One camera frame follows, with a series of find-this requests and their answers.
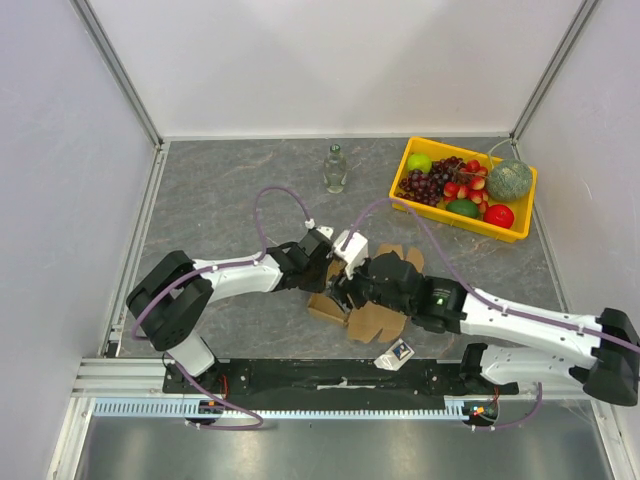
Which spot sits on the red apple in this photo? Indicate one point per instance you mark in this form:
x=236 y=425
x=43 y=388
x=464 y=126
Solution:
x=499 y=215

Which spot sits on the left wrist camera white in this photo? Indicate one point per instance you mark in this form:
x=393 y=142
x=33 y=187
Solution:
x=326 y=231

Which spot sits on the white slotted cable duct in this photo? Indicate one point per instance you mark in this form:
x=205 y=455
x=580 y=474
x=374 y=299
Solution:
x=199 y=409

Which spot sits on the netted green melon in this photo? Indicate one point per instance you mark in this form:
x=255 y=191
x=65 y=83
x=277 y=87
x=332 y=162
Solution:
x=509 y=181

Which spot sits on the brown cardboard box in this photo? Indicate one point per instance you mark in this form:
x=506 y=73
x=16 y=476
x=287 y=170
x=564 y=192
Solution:
x=366 y=320

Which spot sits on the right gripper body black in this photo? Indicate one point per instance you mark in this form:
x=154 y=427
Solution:
x=347 y=290

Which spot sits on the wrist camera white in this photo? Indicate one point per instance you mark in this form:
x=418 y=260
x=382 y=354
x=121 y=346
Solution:
x=326 y=231
x=352 y=249

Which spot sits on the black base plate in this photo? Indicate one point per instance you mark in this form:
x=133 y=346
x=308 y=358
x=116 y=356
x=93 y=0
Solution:
x=343 y=384

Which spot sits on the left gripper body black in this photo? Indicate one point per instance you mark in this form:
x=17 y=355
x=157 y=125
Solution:
x=315 y=276

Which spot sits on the small white packet blue label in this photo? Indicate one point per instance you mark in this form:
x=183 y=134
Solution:
x=395 y=356

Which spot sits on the green apple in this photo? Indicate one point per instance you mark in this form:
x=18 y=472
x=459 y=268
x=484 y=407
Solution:
x=419 y=161

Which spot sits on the purple grape bunch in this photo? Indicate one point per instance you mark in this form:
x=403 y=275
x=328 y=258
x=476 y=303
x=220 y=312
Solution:
x=423 y=188

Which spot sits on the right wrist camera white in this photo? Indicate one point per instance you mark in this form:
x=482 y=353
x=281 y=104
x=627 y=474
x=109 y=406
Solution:
x=352 y=249

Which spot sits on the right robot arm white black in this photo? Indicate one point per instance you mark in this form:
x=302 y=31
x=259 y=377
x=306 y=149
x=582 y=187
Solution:
x=599 y=353

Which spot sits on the clear glass bottle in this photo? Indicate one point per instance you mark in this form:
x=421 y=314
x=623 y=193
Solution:
x=335 y=170

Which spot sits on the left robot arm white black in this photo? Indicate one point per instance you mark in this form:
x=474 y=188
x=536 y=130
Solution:
x=170 y=300

